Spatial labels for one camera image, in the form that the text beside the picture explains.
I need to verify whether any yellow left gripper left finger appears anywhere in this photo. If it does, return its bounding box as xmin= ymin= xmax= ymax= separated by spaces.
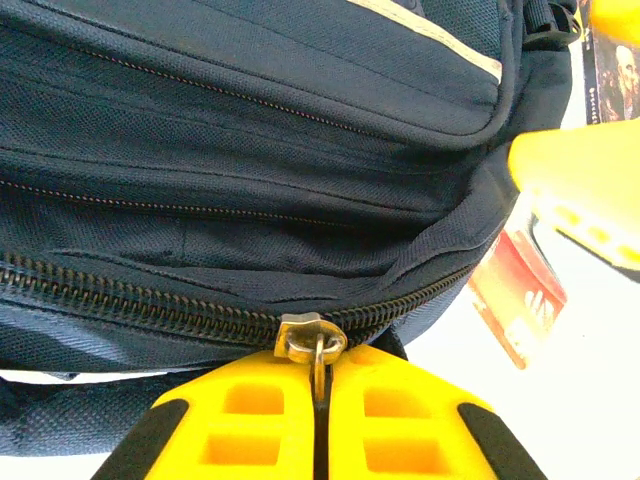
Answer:
xmin=92 ymin=349 xmax=321 ymax=480

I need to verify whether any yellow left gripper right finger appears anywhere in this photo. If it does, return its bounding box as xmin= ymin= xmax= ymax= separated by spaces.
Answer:
xmin=327 ymin=344 xmax=549 ymax=480

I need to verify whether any brass zipper slider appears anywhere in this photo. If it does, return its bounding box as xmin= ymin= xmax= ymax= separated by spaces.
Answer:
xmin=273 ymin=312 xmax=349 ymax=401

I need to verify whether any red card package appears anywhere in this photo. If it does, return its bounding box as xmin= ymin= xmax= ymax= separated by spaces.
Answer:
xmin=467 ymin=232 xmax=569 ymax=371

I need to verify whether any navy blue student backpack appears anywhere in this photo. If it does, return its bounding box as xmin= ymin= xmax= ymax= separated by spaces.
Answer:
xmin=0 ymin=0 xmax=584 ymax=459

